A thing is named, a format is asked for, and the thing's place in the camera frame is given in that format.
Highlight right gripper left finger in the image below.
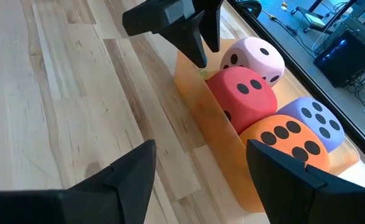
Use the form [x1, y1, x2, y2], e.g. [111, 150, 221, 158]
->
[0, 138, 157, 224]

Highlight large orange foam die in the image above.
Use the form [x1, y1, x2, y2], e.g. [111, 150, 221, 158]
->
[239, 114, 331, 173]

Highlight black aluminium table frame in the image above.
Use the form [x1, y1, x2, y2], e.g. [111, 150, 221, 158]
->
[226, 0, 365, 172]

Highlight yellow extension cable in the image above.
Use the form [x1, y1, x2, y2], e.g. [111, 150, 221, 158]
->
[261, 1, 290, 22]

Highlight orange translucent plastic bin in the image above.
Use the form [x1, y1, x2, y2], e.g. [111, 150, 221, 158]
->
[173, 38, 361, 214]

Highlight black cables on floor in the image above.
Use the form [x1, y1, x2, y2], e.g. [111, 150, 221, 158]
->
[261, 7, 365, 121]

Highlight large purple foam die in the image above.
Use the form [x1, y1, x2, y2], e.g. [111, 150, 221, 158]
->
[275, 96, 346, 154]

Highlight black cable hook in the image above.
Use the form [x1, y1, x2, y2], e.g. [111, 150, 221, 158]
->
[237, 0, 263, 19]

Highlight black rolling stand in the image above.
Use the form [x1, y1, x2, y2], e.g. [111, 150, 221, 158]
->
[290, 0, 330, 34]

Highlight black computer with blue lights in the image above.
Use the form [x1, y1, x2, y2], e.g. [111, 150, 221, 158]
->
[312, 29, 365, 89]

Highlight large pink foam die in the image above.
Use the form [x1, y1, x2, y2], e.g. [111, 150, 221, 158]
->
[219, 36, 286, 89]

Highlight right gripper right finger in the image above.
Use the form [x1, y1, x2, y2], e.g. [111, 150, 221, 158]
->
[245, 138, 365, 224]

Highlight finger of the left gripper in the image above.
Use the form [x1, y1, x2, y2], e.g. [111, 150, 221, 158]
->
[196, 0, 225, 54]
[121, 0, 209, 69]

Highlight large red foam die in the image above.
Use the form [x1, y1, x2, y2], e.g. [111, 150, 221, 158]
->
[205, 65, 279, 136]

